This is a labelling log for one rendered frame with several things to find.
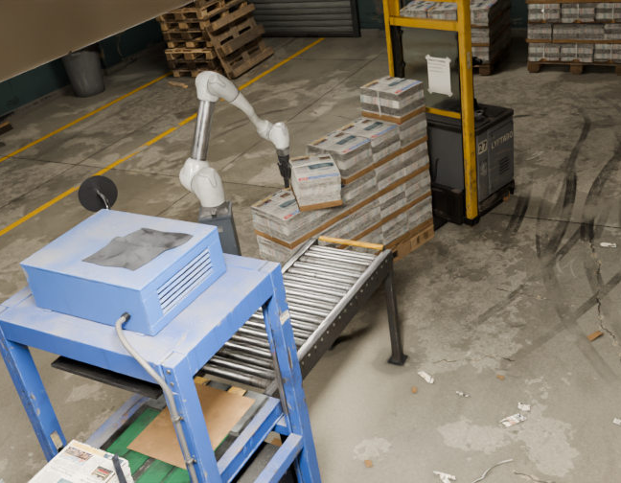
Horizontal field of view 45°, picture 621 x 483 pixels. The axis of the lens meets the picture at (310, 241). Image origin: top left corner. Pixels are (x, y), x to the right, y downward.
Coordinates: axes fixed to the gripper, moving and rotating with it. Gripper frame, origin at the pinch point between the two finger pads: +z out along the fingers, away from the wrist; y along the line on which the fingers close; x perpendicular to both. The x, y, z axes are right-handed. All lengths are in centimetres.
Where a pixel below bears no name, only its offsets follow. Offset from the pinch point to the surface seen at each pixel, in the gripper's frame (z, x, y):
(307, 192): -1.1, 3.7, -24.9
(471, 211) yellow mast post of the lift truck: 70, -154, -37
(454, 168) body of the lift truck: 44, -166, -10
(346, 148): -13.6, -44.0, -13.9
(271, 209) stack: 13.8, 15.4, -0.2
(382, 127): -16, -84, -11
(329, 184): -4.1, -8.7, -32.9
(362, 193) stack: 22, -52, -18
